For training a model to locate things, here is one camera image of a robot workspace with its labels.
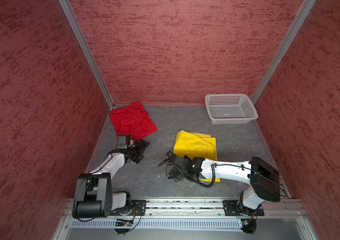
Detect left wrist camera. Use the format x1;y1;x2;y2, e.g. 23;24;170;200
116;135;136;150

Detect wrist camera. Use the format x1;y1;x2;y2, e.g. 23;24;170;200
166;151;192;172
116;135;136;150

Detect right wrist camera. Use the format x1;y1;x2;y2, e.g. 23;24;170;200
166;151;192;172

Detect white plastic laundry basket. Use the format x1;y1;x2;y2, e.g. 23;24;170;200
205;94;259;125

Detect right corner aluminium post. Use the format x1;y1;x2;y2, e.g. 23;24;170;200
251;0;316;106

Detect small circuit board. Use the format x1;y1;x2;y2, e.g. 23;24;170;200
115;219;135;228
241;219;249;228

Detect left small circuit board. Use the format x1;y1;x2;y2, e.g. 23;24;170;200
115;219;135;228

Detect white slotted cable duct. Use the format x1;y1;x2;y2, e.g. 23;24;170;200
70;218;241;231

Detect left corner aluminium post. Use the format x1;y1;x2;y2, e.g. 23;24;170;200
58;0;115;110

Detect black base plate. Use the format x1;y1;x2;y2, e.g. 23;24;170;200
223;200;265;217
110;200;147;217

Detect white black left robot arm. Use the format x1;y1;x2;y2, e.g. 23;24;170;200
72;140;150;222

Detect right small circuit board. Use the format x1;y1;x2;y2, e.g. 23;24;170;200
241;219;249;228

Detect yellow shorts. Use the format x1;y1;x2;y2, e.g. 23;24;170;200
173;131;220;188

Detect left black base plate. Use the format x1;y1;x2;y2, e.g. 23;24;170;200
110;200;147;217

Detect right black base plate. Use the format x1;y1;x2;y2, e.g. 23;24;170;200
223;200;265;217

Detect red shorts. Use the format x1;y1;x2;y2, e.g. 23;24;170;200
110;102;158;140

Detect corner aluminium post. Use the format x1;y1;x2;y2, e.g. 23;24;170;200
58;0;115;110
251;0;316;106

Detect aluminium front rail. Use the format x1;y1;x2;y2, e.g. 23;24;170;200
63;197;306;219

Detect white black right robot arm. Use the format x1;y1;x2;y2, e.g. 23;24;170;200
158;152;282;216

